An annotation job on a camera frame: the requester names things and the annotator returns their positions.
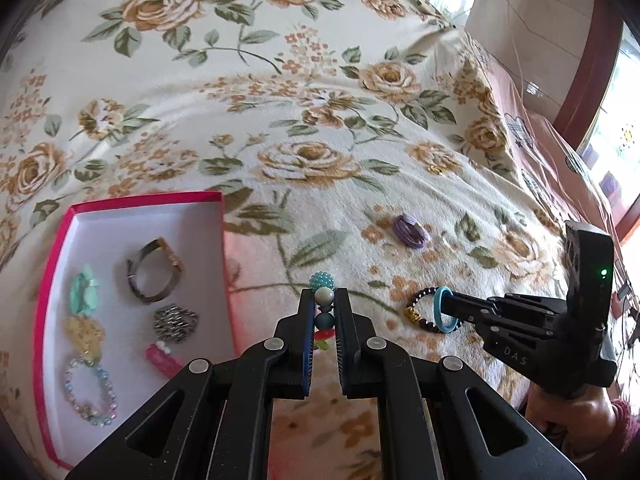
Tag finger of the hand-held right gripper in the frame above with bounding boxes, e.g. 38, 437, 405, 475
444, 294, 511, 317
457, 315, 501, 343

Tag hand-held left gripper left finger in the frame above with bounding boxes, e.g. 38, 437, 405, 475
65, 287, 317, 480

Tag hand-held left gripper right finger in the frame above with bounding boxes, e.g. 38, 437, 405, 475
334, 287, 586, 480

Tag blue ring hair tie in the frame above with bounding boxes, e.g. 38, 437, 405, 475
433, 286, 461, 333

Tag colourful chunky bead bracelet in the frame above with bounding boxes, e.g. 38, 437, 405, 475
307, 271, 341, 353

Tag silver chain bracelet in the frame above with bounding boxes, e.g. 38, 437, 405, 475
152, 304, 200, 343

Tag red cardboard box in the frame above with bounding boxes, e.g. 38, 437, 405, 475
32, 190, 238, 473

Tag red hair clip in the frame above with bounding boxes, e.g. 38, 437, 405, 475
145, 341, 185, 376

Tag brown strap wristwatch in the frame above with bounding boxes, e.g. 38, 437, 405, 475
126, 237, 186, 306

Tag yellow hair tie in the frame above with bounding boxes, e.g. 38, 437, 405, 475
62, 315, 107, 363

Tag crystal bead bracelet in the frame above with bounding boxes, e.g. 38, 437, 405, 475
62, 355, 120, 428

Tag green coil hair tie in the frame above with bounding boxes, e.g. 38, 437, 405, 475
69, 263, 103, 317

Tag person's right hand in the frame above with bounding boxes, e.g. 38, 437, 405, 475
525, 390, 618, 461

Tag pink heart print sheet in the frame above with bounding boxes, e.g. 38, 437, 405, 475
465, 30, 640, 311

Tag window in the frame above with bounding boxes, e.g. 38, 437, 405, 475
577, 35, 640, 241

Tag floral blanket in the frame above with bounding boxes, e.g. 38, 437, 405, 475
0, 0, 601, 480

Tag black bead bracelet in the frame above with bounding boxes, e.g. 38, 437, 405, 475
404, 286, 458, 333

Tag purple coil hair tie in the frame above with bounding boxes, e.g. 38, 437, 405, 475
392, 214, 432, 249

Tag brown wooden frame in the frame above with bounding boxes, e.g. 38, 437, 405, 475
555, 0, 636, 151

